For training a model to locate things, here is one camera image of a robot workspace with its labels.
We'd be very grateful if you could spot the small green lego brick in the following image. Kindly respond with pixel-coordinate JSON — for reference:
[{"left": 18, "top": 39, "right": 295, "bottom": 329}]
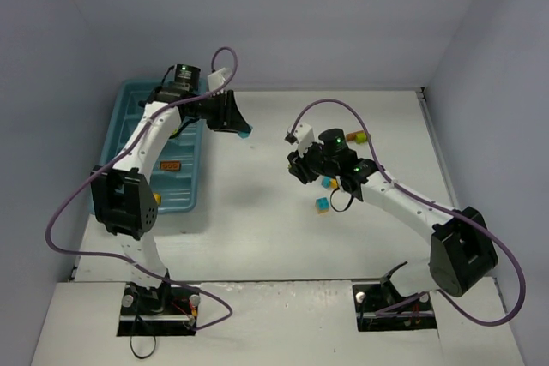
[{"left": 346, "top": 131, "right": 368, "bottom": 144}]

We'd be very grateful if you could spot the orange brown lego brick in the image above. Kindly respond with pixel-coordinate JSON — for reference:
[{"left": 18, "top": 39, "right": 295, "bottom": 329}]
[{"left": 159, "top": 160, "right": 181, "bottom": 171}]

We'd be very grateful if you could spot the yellow striped lego piece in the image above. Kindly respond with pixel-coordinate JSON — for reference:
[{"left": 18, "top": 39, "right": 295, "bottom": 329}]
[{"left": 154, "top": 193, "right": 162, "bottom": 206}]

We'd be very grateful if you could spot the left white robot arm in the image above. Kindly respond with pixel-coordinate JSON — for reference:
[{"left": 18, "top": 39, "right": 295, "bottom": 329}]
[{"left": 91, "top": 64, "right": 252, "bottom": 298}]

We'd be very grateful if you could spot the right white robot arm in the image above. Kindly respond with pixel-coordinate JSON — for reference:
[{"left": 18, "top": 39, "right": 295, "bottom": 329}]
[{"left": 286, "top": 123, "right": 498, "bottom": 297}]

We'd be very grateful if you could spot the green blue yellow lego stack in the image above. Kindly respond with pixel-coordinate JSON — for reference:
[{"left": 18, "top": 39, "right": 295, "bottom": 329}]
[{"left": 321, "top": 177, "right": 339, "bottom": 189}]

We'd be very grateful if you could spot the blue yellow lego cube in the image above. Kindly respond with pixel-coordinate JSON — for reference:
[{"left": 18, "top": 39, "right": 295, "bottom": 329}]
[{"left": 315, "top": 197, "right": 331, "bottom": 214}]

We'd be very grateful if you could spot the teal plastic compartment tray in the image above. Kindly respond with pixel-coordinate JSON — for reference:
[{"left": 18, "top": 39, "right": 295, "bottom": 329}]
[{"left": 98, "top": 79, "right": 204, "bottom": 214}]

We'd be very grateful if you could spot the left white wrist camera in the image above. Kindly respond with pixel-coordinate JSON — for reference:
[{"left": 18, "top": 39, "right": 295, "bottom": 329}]
[{"left": 207, "top": 67, "right": 232, "bottom": 94}]

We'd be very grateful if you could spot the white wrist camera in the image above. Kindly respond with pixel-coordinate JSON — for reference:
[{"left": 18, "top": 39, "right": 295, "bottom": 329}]
[
  {"left": 285, "top": 123, "right": 315, "bottom": 158},
  {"left": 207, "top": 67, "right": 232, "bottom": 94}
]

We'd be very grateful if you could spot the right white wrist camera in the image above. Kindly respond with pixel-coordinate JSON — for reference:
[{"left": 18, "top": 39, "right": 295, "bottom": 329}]
[{"left": 285, "top": 123, "right": 315, "bottom": 158}]

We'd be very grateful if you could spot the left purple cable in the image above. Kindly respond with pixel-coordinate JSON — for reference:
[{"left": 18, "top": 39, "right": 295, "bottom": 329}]
[{"left": 45, "top": 46, "right": 239, "bottom": 331}]

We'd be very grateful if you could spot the purple cable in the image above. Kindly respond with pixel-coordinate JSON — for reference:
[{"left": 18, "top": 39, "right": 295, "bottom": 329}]
[
  {"left": 292, "top": 99, "right": 527, "bottom": 325},
  {"left": 45, "top": 46, "right": 239, "bottom": 331}
]

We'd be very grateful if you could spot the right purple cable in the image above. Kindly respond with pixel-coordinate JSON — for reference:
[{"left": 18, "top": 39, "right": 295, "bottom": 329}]
[{"left": 292, "top": 99, "right": 527, "bottom": 325}]

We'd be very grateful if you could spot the black loop cable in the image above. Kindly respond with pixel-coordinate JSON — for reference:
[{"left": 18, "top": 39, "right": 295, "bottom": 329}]
[{"left": 130, "top": 333, "right": 158, "bottom": 361}]

